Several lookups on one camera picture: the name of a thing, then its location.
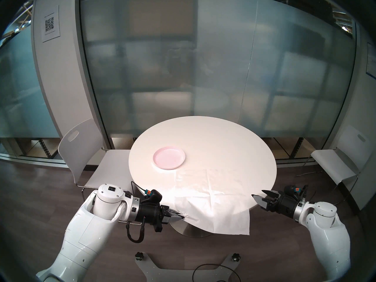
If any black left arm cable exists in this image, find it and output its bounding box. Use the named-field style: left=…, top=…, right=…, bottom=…
left=126, top=181, right=147, bottom=243

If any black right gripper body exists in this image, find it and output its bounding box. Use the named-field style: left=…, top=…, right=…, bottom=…
left=266, top=193, right=298, bottom=219

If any white paper napkin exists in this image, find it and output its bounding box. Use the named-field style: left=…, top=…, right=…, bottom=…
left=173, top=168, right=251, bottom=235

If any silver table pedestal base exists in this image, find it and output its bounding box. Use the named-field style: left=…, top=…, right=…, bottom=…
left=171, top=221, right=213, bottom=238

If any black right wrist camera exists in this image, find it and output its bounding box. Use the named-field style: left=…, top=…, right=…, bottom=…
left=283, top=184, right=303, bottom=198

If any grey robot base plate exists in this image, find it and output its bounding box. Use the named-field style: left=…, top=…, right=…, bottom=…
left=135, top=252, right=242, bottom=282

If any black floor cable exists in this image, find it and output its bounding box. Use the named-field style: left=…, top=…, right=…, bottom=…
left=192, top=264, right=235, bottom=282

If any white chair with oval handle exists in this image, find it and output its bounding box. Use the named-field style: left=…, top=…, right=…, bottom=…
left=58, top=118, right=131, bottom=210

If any pink round plate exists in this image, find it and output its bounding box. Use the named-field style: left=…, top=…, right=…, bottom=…
left=152, top=146, right=186, bottom=170

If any QR code paper sign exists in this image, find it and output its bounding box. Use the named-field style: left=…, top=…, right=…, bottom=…
left=42, top=5, right=61, bottom=43

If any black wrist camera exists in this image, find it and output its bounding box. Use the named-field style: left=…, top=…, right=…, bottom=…
left=143, top=189, right=163, bottom=205
left=283, top=184, right=303, bottom=198

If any white chair with square handle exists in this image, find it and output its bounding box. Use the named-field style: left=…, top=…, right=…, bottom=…
left=296, top=125, right=369, bottom=210

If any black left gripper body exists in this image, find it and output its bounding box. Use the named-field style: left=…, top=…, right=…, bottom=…
left=137, top=201, right=171, bottom=233

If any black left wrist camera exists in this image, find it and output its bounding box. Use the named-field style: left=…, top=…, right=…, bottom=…
left=143, top=189, right=163, bottom=205

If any metal shelf rack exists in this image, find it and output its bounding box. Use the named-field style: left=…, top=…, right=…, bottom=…
left=272, top=137, right=312, bottom=161
left=0, top=137, right=63, bottom=161

